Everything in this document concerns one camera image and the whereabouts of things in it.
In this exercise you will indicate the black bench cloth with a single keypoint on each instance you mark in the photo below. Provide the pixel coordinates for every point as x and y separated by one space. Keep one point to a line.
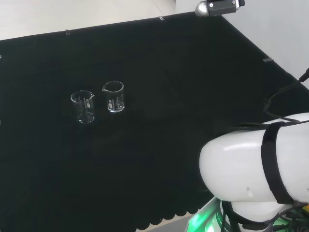
144 149

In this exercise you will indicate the clear glass beaker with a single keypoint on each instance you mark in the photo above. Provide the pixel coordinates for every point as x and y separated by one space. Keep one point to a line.
113 99
83 108

